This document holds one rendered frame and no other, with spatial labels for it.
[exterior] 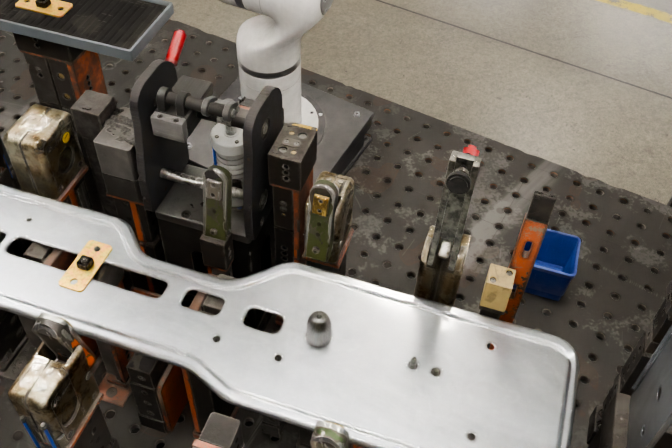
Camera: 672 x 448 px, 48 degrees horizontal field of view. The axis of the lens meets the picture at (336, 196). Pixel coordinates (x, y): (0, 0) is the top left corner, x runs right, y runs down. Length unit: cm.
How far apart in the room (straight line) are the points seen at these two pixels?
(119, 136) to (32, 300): 26
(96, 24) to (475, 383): 77
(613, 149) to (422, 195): 142
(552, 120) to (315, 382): 212
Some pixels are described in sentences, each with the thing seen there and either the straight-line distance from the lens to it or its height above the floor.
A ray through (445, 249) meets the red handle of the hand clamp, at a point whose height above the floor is 107.
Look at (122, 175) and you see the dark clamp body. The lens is 119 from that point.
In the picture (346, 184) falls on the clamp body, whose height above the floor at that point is 107.
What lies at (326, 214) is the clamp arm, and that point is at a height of 107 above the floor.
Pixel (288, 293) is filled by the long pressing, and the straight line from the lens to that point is 104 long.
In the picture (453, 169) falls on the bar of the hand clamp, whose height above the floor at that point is 120.
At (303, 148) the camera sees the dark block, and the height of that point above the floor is 112.
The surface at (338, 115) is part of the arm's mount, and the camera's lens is 162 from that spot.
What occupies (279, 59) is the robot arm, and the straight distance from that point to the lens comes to 140.
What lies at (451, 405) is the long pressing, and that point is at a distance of 97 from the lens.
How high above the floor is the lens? 185
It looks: 47 degrees down
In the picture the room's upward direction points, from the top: 3 degrees clockwise
